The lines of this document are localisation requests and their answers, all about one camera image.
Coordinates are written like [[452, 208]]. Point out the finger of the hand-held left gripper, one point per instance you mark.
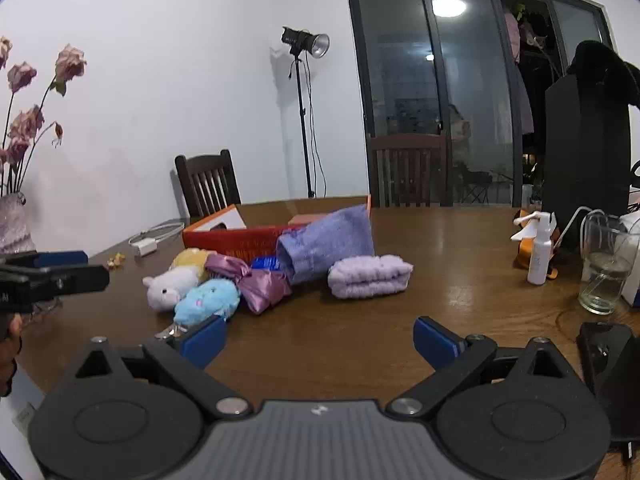
[[75, 280], [60, 258]]

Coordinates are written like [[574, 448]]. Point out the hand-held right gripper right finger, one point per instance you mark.
[[434, 342]]

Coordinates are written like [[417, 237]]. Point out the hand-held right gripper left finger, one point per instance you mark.
[[206, 341]]

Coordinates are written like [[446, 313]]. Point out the blue plush toy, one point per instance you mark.
[[207, 302]]

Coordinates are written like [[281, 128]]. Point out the white plush toy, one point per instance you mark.
[[167, 290]]

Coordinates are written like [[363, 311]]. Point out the purple satin cloth bundle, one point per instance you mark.
[[260, 290]]

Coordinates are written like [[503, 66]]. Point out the yellow plush toy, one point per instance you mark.
[[190, 259]]

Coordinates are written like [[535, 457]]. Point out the lilac fluffy towel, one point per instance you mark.
[[370, 276]]

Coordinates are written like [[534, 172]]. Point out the red cardboard box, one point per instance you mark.
[[235, 245]]

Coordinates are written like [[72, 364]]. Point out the lavender towel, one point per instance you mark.
[[330, 240]]

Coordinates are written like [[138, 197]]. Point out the person's left hand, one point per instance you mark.
[[12, 332]]

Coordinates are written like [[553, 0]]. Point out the small yellow candies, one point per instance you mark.
[[116, 261]]

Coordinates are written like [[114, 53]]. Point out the glass flower vase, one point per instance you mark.
[[15, 227]]

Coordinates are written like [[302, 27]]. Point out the blue packet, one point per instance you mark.
[[265, 263]]

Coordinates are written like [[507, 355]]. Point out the white spray bottle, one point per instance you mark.
[[539, 260]]

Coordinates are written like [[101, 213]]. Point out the dried pink flowers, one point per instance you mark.
[[22, 127]]

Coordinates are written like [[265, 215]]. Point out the pink block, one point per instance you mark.
[[302, 219]]

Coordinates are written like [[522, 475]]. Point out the dark wooden chair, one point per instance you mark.
[[407, 170], [207, 180]]

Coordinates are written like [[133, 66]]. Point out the clear glass cup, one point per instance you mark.
[[602, 275]]

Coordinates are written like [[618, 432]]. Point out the black chair back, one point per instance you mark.
[[585, 160]]

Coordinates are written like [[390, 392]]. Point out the sliding glass door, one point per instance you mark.
[[400, 60]]

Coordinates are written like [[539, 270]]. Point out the hanging pink garment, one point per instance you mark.
[[515, 40]]

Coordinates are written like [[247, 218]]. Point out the studio light on stand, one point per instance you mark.
[[305, 42]]

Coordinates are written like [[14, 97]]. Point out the black garment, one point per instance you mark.
[[597, 62]]

